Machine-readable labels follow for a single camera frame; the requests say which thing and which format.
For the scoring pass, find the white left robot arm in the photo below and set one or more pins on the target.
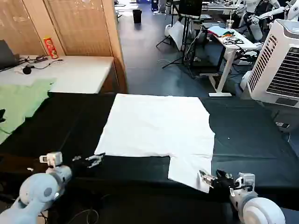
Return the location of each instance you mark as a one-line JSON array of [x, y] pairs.
[[35, 193]]

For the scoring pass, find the black monitor on stand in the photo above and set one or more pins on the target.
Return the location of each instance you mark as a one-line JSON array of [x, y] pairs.
[[190, 7]]

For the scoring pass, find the white humanoid robot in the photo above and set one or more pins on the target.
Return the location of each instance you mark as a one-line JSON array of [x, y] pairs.
[[294, 11], [257, 30]]

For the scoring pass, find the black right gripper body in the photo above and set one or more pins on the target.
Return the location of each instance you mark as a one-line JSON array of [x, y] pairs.
[[224, 183]]

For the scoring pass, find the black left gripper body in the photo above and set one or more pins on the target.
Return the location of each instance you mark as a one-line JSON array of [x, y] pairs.
[[78, 166]]

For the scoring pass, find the white shirt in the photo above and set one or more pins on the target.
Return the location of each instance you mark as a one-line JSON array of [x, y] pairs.
[[154, 130]]

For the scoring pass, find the white side table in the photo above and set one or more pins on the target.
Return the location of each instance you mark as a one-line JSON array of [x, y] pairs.
[[81, 74]]

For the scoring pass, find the black waste bin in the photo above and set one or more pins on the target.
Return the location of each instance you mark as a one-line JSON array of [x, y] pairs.
[[137, 16]]

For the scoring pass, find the clear cup with straw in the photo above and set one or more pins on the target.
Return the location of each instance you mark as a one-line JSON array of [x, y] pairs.
[[229, 23]]

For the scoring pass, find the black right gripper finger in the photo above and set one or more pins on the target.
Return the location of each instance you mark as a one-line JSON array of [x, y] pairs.
[[223, 174], [208, 179]]

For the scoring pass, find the white plastic sheet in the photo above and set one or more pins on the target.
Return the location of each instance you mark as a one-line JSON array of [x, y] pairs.
[[177, 32]]

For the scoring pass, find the dark laptop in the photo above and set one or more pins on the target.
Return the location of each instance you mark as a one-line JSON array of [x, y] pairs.
[[7, 56]]

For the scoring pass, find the white air cooler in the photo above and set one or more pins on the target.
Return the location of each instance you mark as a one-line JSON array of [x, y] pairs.
[[278, 65]]

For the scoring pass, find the red snack can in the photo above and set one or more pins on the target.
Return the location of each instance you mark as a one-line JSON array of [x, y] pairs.
[[51, 47]]

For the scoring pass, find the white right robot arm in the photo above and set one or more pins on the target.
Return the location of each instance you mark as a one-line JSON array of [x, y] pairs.
[[257, 210]]

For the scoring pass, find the black table cloth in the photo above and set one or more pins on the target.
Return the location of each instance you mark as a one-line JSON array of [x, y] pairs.
[[245, 144]]

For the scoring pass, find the wooden partition panel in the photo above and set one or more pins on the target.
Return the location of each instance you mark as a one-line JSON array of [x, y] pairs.
[[21, 23], [81, 28]]

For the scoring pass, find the white standing desk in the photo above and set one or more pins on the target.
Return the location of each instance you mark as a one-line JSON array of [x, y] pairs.
[[227, 50]]

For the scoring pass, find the green cloth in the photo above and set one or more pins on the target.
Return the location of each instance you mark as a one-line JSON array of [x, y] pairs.
[[18, 105]]

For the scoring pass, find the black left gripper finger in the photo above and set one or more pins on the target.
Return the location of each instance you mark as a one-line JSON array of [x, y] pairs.
[[95, 163], [95, 157]]

